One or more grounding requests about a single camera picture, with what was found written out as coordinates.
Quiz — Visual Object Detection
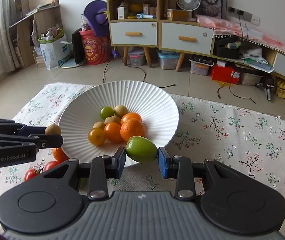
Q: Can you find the longan in plate middle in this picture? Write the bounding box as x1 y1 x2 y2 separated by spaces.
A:
104 115 121 125

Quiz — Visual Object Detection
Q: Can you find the orange tomato front in plate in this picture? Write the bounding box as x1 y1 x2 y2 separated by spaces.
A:
104 122 123 144

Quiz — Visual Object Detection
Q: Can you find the clear storage bin small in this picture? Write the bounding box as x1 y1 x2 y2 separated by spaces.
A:
128 47 146 67

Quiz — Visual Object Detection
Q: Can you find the red tomato front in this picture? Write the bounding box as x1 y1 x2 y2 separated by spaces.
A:
24 168 39 181

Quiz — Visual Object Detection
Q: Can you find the white ribbed plate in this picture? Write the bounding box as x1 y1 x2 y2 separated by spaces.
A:
59 80 179 163

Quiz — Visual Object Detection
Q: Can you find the longan in plate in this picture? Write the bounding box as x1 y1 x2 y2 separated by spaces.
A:
114 105 129 118
93 121 106 130
104 115 121 125

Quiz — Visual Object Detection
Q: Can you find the purple plush toy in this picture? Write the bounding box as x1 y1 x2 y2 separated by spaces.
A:
83 0 109 37

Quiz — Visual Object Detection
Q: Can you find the small mandarin orange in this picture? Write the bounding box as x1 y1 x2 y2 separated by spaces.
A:
120 118 146 141

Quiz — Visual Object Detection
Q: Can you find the wooden bookshelf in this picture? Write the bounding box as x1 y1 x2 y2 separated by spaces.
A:
9 0 62 68

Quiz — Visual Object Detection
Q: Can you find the pink cloth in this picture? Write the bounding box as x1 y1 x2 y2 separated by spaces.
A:
196 15 285 53

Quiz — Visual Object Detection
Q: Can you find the orange tomato back in plate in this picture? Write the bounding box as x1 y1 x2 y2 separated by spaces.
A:
121 113 142 124

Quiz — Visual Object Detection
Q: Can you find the left white drawer cabinet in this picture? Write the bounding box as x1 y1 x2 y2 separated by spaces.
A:
107 0 164 67

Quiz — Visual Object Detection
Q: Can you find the black floor cable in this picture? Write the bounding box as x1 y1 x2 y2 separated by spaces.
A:
102 55 176 88

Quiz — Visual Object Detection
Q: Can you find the oblong green fruit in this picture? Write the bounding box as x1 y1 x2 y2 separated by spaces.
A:
125 136 158 163

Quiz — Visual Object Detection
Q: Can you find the white drawer cabinet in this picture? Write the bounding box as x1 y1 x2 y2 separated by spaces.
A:
159 0 214 72
107 0 164 67

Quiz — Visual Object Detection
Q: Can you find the right white drawer cabinet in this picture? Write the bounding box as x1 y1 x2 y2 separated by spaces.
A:
159 0 214 72

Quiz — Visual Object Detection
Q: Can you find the yellow green tomato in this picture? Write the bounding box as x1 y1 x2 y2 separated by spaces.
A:
88 128 106 146

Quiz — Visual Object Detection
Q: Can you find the longan in plate front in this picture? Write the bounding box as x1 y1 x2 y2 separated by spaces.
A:
93 121 106 130

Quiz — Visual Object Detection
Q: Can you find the clear storage bin blue lid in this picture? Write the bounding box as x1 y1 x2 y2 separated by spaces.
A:
157 50 179 70

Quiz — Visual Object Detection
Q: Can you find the red tomato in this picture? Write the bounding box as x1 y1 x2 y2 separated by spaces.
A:
24 168 39 181
44 161 59 171

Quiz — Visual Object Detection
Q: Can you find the orange tomato in plate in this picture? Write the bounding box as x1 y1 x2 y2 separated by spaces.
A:
121 113 142 124
104 122 123 144

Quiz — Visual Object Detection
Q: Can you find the small green fruit in plate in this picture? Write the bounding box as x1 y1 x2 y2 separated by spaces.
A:
100 106 114 120

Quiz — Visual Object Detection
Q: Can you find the red box under bench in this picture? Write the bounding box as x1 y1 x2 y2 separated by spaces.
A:
210 64 241 85

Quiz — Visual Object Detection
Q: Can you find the brown longan fruit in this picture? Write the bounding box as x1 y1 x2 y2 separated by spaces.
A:
45 124 62 135

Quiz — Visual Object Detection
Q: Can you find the white desk fan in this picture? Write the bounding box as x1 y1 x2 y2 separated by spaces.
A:
176 0 201 22

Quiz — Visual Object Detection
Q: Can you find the longan in plate back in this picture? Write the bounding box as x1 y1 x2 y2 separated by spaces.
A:
114 105 129 118

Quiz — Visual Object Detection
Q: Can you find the white paper bag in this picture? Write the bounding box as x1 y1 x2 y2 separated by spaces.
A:
40 35 71 70

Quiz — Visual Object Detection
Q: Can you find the red snack bucket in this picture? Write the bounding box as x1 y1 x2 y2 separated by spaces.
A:
79 29 111 65

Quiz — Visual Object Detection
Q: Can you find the red tomato back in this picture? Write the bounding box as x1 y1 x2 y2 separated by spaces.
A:
44 161 59 171

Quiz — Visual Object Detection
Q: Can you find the large orange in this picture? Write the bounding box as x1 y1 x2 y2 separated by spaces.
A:
51 147 69 163

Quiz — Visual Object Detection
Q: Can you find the floral tablecloth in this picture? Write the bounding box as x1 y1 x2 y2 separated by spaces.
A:
0 83 285 236

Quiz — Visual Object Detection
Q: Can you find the black stand panel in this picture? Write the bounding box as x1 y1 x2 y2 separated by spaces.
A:
72 28 85 64

